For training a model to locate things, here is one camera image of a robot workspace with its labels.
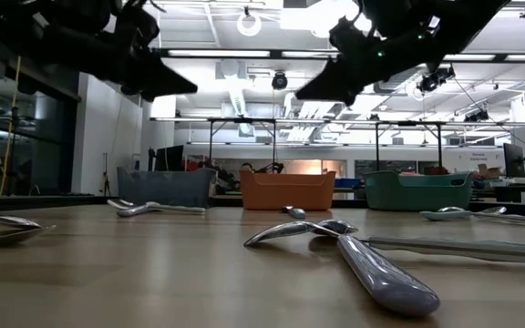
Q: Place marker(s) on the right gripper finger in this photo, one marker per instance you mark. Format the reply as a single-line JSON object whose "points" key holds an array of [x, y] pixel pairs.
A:
{"points": [[331, 84]]}

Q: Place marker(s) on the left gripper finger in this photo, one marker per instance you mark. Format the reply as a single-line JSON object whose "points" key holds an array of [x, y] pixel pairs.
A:
{"points": [[164, 77]]}

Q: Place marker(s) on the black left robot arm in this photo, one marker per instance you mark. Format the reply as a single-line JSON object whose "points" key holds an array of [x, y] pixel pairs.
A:
{"points": [[25, 27]]}

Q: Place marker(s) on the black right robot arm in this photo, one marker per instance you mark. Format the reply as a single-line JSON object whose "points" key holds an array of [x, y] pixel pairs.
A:
{"points": [[463, 23]]}

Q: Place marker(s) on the black hanging device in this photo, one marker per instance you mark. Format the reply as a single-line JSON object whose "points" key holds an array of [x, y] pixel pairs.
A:
{"points": [[476, 116], [433, 81]]}

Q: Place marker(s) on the black computer monitor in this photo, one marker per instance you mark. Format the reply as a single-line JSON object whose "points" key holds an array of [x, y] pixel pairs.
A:
{"points": [[169, 158], [514, 160]]}

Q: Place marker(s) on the blue storage bin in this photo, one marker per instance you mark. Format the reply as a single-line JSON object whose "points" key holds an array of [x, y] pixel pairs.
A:
{"points": [[348, 183]]}

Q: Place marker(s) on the grey plastic bin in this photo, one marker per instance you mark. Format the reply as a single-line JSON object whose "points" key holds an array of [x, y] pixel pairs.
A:
{"points": [[167, 189]]}

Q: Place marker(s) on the orange plastic bin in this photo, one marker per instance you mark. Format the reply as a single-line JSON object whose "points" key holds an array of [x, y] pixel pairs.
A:
{"points": [[285, 191]]}

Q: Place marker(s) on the black tripod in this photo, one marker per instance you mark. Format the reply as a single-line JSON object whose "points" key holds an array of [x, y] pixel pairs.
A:
{"points": [[14, 150]]}

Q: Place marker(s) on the teal plastic bin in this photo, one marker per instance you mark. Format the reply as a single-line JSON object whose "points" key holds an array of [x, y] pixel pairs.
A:
{"points": [[417, 196]]}

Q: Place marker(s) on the cardboard box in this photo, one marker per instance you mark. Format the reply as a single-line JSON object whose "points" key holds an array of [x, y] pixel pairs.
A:
{"points": [[490, 172]]}

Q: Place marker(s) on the dark background desk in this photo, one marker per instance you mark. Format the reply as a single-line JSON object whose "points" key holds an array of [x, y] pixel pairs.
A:
{"points": [[517, 189]]}

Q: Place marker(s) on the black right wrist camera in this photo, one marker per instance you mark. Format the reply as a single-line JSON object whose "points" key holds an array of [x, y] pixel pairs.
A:
{"points": [[351, 34]]}

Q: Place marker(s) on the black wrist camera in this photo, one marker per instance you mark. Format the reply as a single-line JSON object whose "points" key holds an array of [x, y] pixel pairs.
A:
{"points": [[351, 34], [137, 25]]}

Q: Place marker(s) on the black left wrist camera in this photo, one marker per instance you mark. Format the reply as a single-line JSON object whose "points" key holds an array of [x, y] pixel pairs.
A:
{"points": [[137, 25]]}

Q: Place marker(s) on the black overhead camera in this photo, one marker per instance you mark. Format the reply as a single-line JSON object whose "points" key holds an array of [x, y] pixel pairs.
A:
{"points": [[279, 80]]}

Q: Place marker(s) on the black overhead frame bar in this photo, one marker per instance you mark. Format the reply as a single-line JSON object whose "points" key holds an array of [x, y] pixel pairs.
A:
{"points": [[276, 54]]}

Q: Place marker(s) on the black metal frame stand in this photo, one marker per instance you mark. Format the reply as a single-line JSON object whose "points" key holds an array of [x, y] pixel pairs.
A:
{"points": [[439, 146], [274, 141]]}

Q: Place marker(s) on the black aluminium table frame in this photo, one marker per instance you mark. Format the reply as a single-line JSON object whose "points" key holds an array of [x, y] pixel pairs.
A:
{"points": [[39, 202]]}

